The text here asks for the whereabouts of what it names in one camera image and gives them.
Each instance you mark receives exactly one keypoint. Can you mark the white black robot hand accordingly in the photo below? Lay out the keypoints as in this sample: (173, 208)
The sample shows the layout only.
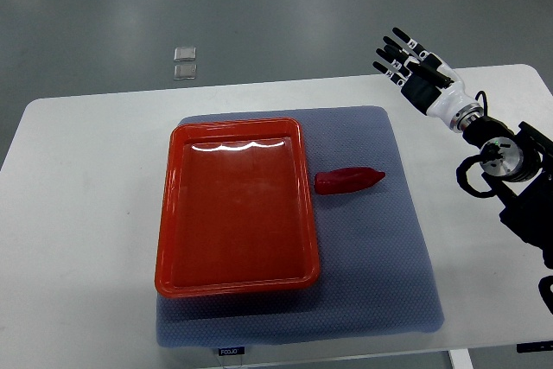
(432, 87)

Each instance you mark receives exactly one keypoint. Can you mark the red pepper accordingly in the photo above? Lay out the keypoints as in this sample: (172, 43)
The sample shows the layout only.
(346, 180)

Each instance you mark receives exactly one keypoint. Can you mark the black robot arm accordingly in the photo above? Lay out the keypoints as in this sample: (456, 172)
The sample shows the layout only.
(515, 167)

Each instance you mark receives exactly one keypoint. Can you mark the red plastic tray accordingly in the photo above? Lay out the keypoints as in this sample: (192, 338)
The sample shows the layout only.
(237, 214)

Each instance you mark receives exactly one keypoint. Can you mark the blue-grey mesh mat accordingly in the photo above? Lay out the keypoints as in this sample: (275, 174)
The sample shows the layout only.
(375, 273)

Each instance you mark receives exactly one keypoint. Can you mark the upper floor socket plate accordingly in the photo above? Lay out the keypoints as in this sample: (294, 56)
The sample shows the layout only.
(182, 54)

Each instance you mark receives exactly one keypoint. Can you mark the white table leg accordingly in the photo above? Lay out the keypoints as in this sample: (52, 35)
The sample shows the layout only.
(460, 359)

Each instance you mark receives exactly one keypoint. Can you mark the dark label right edge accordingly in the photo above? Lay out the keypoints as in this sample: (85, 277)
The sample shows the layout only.
(535, 347)

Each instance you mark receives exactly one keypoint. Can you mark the black table label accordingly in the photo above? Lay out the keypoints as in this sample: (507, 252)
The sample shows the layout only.
(231, 351)

